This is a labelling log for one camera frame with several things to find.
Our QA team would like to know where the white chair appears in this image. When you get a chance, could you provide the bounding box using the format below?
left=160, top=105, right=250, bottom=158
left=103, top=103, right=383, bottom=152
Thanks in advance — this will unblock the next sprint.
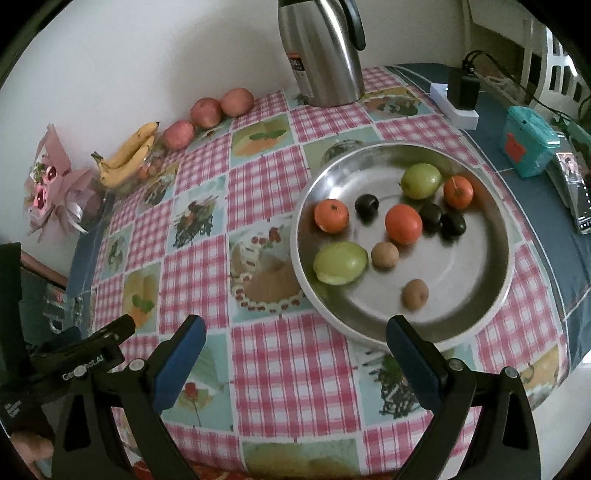
left=522, top=18, right=591, bottom=112

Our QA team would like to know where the green apple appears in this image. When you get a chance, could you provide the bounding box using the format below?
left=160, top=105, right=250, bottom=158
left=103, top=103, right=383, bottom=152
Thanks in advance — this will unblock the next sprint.
left=401, top=163, right=443, bottom=200

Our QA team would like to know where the white power strip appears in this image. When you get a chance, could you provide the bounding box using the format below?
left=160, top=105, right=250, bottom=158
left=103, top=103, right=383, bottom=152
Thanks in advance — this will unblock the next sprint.
left=429, top=82, right=478, bottom=129

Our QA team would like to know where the glass mug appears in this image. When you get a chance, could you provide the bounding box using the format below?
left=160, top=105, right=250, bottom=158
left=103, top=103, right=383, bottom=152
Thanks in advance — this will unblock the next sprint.
left=44, top=282, right=93, bottom=334

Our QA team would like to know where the steel thermos jug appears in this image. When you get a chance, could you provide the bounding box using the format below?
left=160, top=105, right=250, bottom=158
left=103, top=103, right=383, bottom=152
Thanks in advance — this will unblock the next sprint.
left=277, top=0, right=366, bottom=107

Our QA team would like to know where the red apple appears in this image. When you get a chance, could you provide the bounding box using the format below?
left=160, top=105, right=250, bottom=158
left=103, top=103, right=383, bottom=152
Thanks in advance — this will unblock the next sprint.
left=190, top=97, right=223, bottom=129
left=161, top=120, right=196, bottom=151
left=220, top=88, right=256, bottom=117

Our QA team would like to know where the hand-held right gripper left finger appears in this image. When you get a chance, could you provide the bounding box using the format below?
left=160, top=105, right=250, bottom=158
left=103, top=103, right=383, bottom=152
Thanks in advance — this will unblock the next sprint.
left=51, top=315, right=207, bottom=480

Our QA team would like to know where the orange tangerine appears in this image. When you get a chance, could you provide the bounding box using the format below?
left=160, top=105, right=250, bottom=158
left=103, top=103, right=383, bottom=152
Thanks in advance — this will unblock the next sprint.
left=443, top=175, right=475, bottom=209
left=385, top=204, right=424, bottom=245
left=314, top=198, right=350, bottom=234

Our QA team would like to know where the brown kiwi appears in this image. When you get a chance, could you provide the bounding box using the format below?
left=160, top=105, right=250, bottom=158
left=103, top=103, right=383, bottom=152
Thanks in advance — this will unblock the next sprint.
left=371, top=241, right=400, bottom=271
left=401, top=279, right=430, bottom=310

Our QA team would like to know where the black power adapter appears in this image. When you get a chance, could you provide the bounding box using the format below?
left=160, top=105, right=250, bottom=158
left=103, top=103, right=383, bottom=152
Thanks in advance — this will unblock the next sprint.
left=447, top=68, right=481, bottom=112

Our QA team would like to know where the steel basin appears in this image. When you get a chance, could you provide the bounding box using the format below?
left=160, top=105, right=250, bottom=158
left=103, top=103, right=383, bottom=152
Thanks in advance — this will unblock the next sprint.
left=291, top=143, right=515, bottom=344

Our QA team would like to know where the black cable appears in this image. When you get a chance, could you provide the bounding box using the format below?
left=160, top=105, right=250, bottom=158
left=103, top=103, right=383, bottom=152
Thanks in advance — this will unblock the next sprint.
left=463, top=50, right=578, bottom=121

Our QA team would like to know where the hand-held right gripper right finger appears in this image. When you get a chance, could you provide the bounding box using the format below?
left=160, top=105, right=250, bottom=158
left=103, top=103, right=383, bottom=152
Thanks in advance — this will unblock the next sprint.
left=387, top=315, right=541, bottom=480

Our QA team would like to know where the pinkish wooden rail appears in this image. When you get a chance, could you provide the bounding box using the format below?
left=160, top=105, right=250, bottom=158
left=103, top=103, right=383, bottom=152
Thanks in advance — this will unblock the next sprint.
left=21, top=253, right=70, bottom=288

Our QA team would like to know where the pink checkered tablecloth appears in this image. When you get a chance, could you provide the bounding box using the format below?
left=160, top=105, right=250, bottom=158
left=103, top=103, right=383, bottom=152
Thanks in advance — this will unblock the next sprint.
left=88, top=66, right=571, bottom=480

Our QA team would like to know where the dark plum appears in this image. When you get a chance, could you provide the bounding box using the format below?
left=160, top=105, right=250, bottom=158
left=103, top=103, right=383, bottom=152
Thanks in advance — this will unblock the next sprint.
left=419, top=203, right=444, bottom=233
left=355, top=194, right=380, bottom=220
left=440, top=212, right=467, bottom=240

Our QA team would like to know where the pink flower bouquet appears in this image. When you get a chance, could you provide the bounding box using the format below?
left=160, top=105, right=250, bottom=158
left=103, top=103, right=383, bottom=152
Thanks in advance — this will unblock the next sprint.
left=23, top=122, right=109, bottom=250

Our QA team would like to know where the teal tissue pack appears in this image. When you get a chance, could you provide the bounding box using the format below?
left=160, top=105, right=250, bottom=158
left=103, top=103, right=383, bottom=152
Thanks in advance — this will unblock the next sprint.
left=501, top=106, right=561, bottom=178

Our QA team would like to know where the green jujube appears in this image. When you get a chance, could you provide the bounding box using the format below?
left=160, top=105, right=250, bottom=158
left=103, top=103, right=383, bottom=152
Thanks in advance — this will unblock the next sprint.
left=313, top=242, right=369, bottom=285

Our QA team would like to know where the yellow banana bunch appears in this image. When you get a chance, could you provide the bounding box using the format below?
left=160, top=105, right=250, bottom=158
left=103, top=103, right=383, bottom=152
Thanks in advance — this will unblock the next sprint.
left=91, top=121, right=160, bottom=188

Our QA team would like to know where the glossy dark packet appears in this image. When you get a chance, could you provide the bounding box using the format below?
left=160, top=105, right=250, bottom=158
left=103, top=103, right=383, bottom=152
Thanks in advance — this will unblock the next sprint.
left=545, top=151, right=591, bottom=236

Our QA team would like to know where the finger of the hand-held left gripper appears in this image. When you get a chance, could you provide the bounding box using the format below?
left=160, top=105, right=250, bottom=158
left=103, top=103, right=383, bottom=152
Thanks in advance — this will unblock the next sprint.
left=92, top=315, right=136, bottom=346

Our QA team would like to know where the person's left hand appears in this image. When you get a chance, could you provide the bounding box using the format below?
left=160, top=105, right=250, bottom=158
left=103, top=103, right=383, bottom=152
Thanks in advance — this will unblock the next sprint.
left=14, top=431, right=52, bottom=469

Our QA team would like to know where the teal plastic item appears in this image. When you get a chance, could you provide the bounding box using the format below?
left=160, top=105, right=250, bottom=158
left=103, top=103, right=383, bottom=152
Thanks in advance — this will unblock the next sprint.
left=554, top=115, right=591, bottom=160

